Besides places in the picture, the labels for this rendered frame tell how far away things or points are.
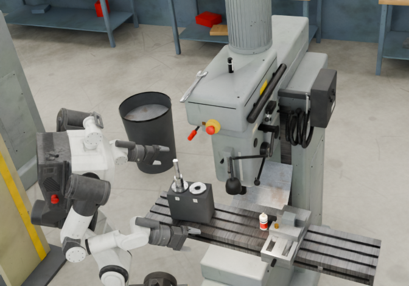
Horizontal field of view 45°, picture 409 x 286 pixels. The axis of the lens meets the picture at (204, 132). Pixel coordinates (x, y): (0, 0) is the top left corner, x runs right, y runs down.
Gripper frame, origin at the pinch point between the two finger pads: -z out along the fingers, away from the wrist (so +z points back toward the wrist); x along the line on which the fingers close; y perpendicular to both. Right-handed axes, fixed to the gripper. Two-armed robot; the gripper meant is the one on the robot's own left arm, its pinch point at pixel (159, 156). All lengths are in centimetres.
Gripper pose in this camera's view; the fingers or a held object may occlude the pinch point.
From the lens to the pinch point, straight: 257.7
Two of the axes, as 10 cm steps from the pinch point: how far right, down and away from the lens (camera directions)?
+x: 4.6, -7.1, -5.3
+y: -3.4, -6.9, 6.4
